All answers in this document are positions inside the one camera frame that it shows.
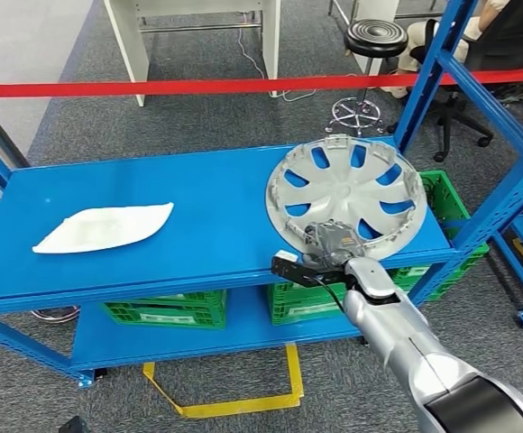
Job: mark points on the black office chair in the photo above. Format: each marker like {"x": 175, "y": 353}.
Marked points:
{"x": 457, "y": 116}

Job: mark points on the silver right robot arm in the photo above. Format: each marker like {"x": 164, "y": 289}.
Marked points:
{"x": 401, "y": 334}

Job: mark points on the green plastic crate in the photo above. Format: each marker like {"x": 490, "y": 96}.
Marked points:
{"x": 171, "y": 321}
{"x": 167, "y": 302}
{"x": 306, "y": 317}
{"x": 446, "y": 203}
{"x": 297, "y": 294}

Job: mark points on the black robot plate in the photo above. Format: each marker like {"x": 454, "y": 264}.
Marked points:
{"x": 75, "y": 425}

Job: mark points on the red barrier belt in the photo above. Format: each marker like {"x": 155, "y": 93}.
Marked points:
{"x": 153, "y": 88}

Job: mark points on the white plastic trim part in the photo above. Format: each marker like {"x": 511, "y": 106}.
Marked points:
{"x": 103, "y": 227}

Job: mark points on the black camera bracket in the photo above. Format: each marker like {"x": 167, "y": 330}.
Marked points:
{"x": 302, "y": 274}

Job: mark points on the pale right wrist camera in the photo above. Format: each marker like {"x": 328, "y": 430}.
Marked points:
{"x": 284, "y": 258}

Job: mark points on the silver plastic hubcap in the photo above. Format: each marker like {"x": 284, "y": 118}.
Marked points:
{"x": 347, "y": 197}

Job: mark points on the seated person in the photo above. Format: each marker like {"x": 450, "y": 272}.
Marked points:
{"x": 417, "y": 42}

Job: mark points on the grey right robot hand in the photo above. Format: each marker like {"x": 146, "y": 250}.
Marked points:
{"x": 333, "y": 245}

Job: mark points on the black round stool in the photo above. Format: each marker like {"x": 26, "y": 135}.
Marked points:
{"x": 376, "y": 37}

